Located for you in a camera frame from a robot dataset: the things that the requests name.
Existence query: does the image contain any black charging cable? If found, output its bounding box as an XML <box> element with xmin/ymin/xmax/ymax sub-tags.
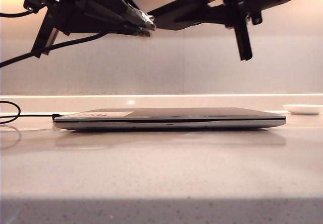
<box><xmin>0</xmin><ymin>11</ymin><xmax>157</xmax><ymax>125</ymax></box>

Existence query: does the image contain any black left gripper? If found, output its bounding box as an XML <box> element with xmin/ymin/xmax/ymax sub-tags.
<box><xmin>23</xmin><ymin>0</ymin><xmax>156</xmax><ymax>58</ymax></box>

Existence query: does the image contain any silver Dell laptop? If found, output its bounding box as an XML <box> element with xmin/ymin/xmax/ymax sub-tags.
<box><xmin>52</xmin><ymin>107</ymin><xmax>287</xmax><ymax>131</ymax></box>

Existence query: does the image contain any small white dish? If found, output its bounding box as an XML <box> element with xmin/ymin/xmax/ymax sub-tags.
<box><xmin>283</xmin><ymin>103</ymin><xmax>323</xmax><ymax>116</ymax></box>

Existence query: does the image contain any white red laptop sticker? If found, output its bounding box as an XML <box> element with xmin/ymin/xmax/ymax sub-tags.
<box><xmin>75</xmin><ymin>111</ymin><xmax>134</xmax><ymax>118</ymax></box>

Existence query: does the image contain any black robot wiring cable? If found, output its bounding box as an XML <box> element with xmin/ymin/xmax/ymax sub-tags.
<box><xmin>0</xmin><ymin>9</ymin><xmax>32</xmax><ymax>18</ymax></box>

